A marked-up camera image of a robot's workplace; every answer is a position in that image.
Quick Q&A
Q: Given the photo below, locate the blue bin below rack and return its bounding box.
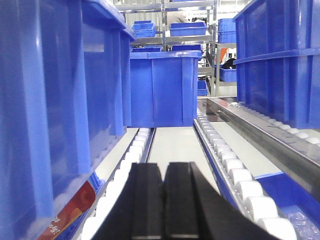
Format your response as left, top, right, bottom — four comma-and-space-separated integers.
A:
255, 172, 320, 229

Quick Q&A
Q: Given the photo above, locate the large blue plastic bin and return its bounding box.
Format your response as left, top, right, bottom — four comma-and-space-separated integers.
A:
0, 0, 130, 240

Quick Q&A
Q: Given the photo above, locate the small blue bin top left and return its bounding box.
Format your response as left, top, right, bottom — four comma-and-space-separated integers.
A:
131, 20, 156, 38

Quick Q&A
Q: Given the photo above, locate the small blue bin low shelf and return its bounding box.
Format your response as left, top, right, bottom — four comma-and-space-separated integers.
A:
197, 80, 208, 96

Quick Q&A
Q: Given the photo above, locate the small blue bin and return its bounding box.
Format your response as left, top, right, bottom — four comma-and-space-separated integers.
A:
169, 22, 207, 37
131, 20, 156, 38

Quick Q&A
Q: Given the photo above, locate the small blue bin right shelf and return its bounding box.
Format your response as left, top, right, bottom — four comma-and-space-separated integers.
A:
219, 68, 237, 83

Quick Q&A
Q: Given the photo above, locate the left white roller track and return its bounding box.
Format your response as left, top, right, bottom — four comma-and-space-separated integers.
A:
73, 128, 156, 240

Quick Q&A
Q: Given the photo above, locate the white roller track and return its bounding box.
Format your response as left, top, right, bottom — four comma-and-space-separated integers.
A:
73, 128, 156, 240
230, 102, 320, 147
193, 109, 301, 240

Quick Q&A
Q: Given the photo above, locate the blue bin on right lane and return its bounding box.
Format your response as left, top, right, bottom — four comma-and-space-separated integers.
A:
234, 0, 320, 129

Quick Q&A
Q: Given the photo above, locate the red and white label sticker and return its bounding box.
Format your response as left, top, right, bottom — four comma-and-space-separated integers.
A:
37, 181, 96, 240

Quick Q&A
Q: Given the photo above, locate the small blue bin top middle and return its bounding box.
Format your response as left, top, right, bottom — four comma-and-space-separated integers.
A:
169, 22, 207, 37

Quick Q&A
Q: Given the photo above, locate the steel background shelving rack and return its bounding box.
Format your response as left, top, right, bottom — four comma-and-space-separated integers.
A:
115, 0, 218, 97

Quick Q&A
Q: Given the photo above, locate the stacked blue crates background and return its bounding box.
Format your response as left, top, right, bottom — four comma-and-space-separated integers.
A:
218, 18, 236, 44

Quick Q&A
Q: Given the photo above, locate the steel rack divider rail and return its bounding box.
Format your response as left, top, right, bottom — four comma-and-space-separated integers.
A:
198, 96, 320, 200

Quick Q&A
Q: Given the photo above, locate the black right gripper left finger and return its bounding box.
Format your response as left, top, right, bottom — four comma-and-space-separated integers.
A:
92, 163, 164, 240

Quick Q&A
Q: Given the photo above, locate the clear plastic bag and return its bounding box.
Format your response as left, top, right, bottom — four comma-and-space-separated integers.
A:
288, 211, 320, 240

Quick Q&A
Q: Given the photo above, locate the middle white roller track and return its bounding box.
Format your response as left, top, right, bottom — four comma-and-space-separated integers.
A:
193, 109, 301, 240

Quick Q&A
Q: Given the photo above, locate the right white roller track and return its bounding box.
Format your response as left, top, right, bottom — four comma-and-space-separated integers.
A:
230, 102, 320, 147

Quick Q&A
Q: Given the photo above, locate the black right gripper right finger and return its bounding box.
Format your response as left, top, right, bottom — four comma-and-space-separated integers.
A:
164, 162, 275, 240

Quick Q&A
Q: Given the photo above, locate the blue bin at rack end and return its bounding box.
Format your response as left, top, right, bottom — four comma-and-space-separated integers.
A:
130, 50, 201, 128

